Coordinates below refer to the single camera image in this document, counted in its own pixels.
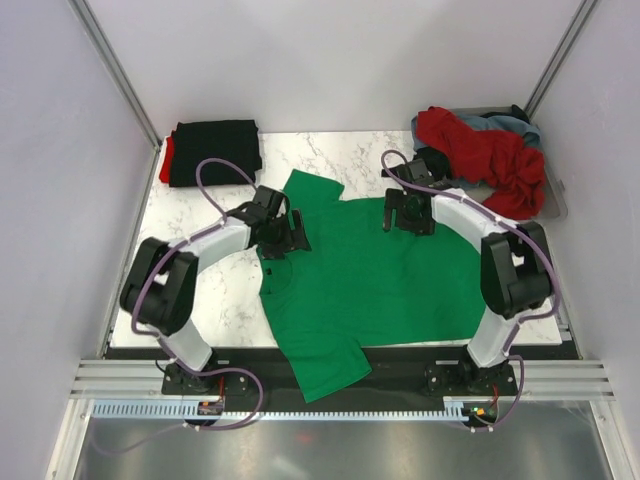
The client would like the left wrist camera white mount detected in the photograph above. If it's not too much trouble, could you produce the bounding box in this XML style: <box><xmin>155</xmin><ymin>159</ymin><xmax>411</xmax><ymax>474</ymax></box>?
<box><xmin>251</xmin><ymin>185</ymin><xmax>290</xmax><ymax>217</ymax></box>

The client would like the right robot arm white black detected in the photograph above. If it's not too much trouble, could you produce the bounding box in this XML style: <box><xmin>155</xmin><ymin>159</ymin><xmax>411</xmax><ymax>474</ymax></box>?
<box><xmin>383</xmin><ymin>189</ymin><xmax>558</xmax><ymax>394</ymax></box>

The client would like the folded black t shirt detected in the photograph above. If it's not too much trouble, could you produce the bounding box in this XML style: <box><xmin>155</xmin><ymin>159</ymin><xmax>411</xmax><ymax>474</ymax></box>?
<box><xmin>167</xmin><ymin>120</ymin><xmax>263</xmax><ymax>188</ymax></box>

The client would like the folded red t shirt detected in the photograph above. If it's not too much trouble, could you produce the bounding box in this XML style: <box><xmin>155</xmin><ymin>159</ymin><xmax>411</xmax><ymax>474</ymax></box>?
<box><xmin>158</xmin><ymin>134</ymin><xmax>175</xmax><ymax>184</ymax></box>

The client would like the aluminium frame post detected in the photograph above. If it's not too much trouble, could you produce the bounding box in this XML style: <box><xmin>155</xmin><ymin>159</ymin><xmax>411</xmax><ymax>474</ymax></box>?
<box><xmin>68</xmin><ymin>0</ymin><xmax>161</xmax><ymax>149</ymax></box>
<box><xmin>524</xmin><ymin>0</ymin><xmax>600</xmax><ymax>118</ymax></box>

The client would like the clear plastic bin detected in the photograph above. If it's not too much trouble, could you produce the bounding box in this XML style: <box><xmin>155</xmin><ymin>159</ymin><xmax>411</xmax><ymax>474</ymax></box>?
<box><xmin>452</xmin><ymin>104</ymin><xmax>567</xmax><ymax>222</ymax></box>

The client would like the blue grey t shirt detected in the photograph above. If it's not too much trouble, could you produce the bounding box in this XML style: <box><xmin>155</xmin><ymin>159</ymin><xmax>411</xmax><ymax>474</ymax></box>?
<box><xmin>410</xmin><ymin>111</ymin><xmax>543</xmax><ymax>194</ymax></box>

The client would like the green t shirt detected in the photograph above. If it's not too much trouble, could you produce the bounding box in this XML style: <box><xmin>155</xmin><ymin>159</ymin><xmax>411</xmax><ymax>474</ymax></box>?
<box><xmin>259</xmin><ymin>170</ymin><xmax>485</xmax><ymax>403</ymax></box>

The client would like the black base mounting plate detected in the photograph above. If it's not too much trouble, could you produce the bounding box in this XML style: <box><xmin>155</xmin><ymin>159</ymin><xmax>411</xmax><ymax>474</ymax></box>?
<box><xmin>159</xmin><ymin>342</ymin><xmax>531</xmax><ymax>415</ymax></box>

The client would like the right aluminium frame post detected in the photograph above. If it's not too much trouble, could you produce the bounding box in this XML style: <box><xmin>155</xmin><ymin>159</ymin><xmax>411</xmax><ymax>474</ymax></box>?
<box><xmin>524</xmin><ymin>0</ymin><xmax>600</xmax><ymax>118</ymax></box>

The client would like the grey slotted cable duct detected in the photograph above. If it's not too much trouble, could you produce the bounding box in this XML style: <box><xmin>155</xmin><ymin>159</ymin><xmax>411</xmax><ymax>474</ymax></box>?
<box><xmin>91</xmin><ymin>398</ymin><xmax>496</xmax><ymax>422</ymax></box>

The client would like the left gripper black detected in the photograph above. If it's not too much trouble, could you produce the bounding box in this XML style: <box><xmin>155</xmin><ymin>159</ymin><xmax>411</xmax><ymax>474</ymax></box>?
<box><xmin>259</xmin><ymin>209</ymin><xmax>310</xmax><ymax>260</ymax></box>

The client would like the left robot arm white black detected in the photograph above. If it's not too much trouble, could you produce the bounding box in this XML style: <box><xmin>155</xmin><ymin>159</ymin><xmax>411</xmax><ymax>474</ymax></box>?
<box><xmin>120</xmin><ymin>202</ymin><xmax>311</xmax><ymax>393</ymax></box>

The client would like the left aluminium frame post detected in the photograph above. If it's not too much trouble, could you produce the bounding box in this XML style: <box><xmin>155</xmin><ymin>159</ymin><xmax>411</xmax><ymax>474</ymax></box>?
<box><xmin>68</xmin><ymin>0</ymin><xmax>161</xmax><ymax>149</ymax></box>

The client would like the black crumpled t shirt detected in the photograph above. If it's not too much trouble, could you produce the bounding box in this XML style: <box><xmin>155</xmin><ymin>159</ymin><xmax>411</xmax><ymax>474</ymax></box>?
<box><xmin>389</xmin><ymin>147</ymin><xmax>453</xmax><ymax>183</ymax></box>

